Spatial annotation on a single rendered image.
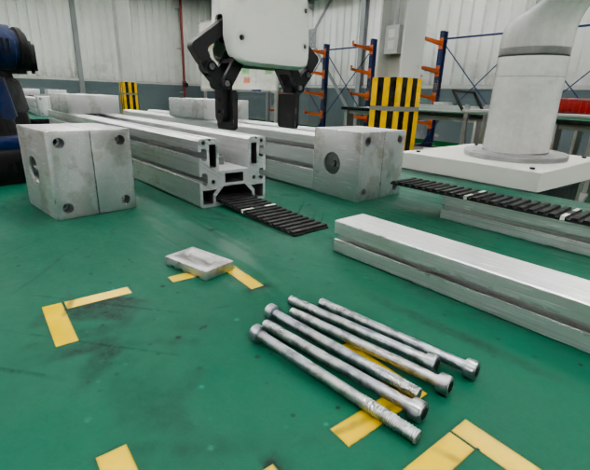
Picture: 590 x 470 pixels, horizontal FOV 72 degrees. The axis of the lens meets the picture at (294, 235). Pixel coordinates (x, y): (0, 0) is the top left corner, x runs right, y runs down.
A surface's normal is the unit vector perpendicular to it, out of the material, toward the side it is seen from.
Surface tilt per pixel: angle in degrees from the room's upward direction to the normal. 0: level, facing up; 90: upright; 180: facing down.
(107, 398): 0
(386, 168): 90
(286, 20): 90
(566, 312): 90
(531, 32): 91
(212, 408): 0
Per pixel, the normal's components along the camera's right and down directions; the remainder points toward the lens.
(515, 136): -0.50, 0.28
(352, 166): -0.76, 0.19
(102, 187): 0.72, 0.25
